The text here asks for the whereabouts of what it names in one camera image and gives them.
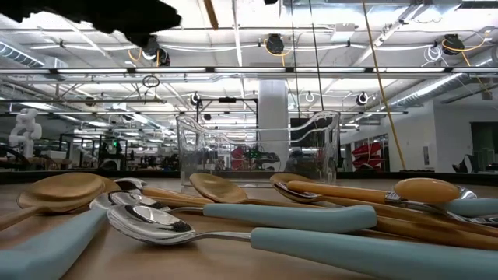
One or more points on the red storage bins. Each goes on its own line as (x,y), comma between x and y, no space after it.
(369,151)

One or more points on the clear plastic bin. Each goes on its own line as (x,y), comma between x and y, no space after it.
(202,155)

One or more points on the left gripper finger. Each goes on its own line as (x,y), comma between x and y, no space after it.
(132,24)
(136,5)

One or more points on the black background rig frame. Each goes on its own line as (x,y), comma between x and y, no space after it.
(227,100)

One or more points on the long white light strip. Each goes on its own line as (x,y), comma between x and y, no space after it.
(249,70)

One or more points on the brown overhead beam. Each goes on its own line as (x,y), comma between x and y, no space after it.
(211,13)

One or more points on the silver ventilation duct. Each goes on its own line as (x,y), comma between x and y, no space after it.
(447,83)
(15,54)

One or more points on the black background workstation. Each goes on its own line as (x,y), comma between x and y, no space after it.
(105,159)

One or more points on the wooden spoon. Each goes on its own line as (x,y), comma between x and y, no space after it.
(62,190)

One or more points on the white robot figure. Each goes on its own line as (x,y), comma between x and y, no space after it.
(25,132)

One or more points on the white building column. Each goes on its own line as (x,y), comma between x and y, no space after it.
(272,97)

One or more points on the black aluminium table frame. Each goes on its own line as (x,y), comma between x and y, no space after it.
(78,177)

